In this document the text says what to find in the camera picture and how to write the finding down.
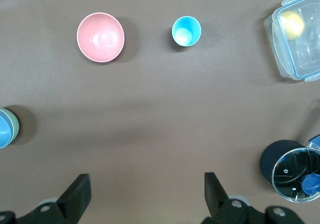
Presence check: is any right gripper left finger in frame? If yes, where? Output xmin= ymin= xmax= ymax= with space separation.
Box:
xmin=0 ymin=173 xmax=92 ymax=224

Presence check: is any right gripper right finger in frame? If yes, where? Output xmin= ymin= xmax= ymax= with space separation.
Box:
xmin=203 ymin=171 xmax=307 ymax=224

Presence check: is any sage green bowl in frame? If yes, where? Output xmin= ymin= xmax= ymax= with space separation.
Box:
xmin=0 ymin=107 xmax=21 ymax=147

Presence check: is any blue bowl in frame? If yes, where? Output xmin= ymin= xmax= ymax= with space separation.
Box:
xmin=0 ymin=108 xmax=14 ymax=150

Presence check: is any pink bowl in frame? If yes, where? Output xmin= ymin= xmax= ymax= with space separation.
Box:
xmin=76 ymin=12 xmax=126 ymax=63

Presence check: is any glass lid with blue knob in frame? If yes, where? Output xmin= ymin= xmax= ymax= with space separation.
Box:
xmin=271 ymin=146 xmax=320 ymax=204

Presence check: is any brown table cloth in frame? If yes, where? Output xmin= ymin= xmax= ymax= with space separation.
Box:
xmin=0 ymin=0 xmax=320 ymax=224

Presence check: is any clear plastic food container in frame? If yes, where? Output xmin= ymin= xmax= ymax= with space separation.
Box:
xmin=264 ymin=7 xmax=320 ymax=81

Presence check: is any clear lid with blue seal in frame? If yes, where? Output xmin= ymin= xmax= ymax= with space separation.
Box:
xmin=271 ymin=0 xmax=320 ymax=82

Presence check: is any blue cup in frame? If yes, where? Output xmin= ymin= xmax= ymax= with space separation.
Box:
xmin=171 ymin=16 xmax=202 ymax=48

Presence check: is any yellow lemon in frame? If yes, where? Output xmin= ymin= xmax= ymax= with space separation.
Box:
xmin=279 ymin=10 xmax=306 ymax=42

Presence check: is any black pot with blue handle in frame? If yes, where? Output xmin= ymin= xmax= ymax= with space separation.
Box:
xmin=259 ymin=133 xmax=320 ymax=203

